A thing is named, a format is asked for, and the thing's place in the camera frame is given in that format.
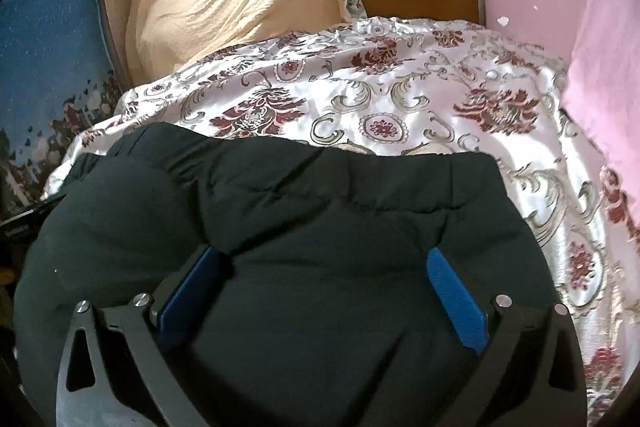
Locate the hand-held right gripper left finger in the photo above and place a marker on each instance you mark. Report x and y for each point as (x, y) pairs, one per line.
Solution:
(192, 289)

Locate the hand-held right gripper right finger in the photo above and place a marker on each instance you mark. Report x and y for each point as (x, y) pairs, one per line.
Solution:
(455, 297)

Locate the black padded jacket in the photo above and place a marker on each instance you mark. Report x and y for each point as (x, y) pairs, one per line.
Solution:
(320, 257)

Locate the floral satin bedspread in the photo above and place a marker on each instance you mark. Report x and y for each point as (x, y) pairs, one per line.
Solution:
(400, 82)

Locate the pink cloth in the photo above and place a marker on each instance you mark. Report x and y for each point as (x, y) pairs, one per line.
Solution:
(607, 57)

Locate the blue printed wall blanket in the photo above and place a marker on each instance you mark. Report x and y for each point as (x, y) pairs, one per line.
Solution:
(45, 32)

